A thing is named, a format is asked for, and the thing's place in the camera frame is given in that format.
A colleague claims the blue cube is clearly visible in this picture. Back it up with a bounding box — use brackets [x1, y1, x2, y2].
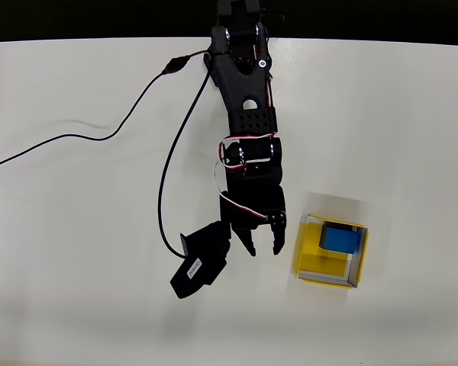
[319, 223, 362, 255]

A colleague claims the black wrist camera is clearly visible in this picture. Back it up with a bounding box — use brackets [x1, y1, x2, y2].
[169, 220, 233, 300]

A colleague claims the black camera cable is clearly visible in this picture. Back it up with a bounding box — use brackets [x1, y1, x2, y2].
[0, 49, 214, 258]

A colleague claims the yellow box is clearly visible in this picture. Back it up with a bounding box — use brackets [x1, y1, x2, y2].
[292, 213, 369, 291]

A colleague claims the red white black servo wire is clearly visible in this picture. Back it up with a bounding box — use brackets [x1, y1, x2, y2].
[253, 22, 276, 111]
[218, 133, 276, 169]
[213, 162, 269, 221]

